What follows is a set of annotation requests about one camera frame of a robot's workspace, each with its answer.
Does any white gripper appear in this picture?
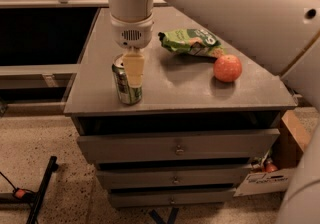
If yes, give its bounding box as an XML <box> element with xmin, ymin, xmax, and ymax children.
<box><xmin>110</xmin><ymin>15</ymin><xmax>154</xmax><ymax>88</ymax></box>

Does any green soda can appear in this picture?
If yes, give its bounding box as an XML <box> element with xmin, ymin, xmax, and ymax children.
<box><xmin>112</xmin><ymin>55</ymin><xmax>142</xmax><ymax>105</ymax></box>

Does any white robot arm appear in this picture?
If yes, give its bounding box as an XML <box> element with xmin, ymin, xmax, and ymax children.
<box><xmin>164</xmin><ymin>0</ymin><xmax>320</xmax><ymax>109</ymax></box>

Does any green rice chip bag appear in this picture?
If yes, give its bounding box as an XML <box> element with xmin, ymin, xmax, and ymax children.
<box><xmin>158</xmin><ymin>29</ymin><xmax>225</xmax><ymax>58</ymax></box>

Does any grey drawer cabinet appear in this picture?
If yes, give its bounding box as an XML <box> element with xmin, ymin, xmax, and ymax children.
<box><xmin>65</xmin><ymin>9</ymin><xmax>295</xmax><ymax>208</ymax></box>

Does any orange fruit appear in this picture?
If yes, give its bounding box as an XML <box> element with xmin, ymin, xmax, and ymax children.
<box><xmin>213</xmin><ymin>55</ymin><xmax>242</xmax><ymax>82</ymax></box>

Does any cardboard box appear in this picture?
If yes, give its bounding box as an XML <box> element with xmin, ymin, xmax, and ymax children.
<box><xmin>272</xmin><ymin>110</ymin><xmax>311</xmax><ymax>169</ymax></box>

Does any black stand leg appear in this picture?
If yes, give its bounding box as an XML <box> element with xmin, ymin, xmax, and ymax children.
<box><xmin>26</xmin><ymin>156</ymin><xmax>59</xmax><ymax>224</ymax></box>

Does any white label sheet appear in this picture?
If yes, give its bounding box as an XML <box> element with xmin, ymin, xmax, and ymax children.
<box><xmin>235</xmin><ymin>168</ymin><xmax>295</xmax><ymax>197</ymax></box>

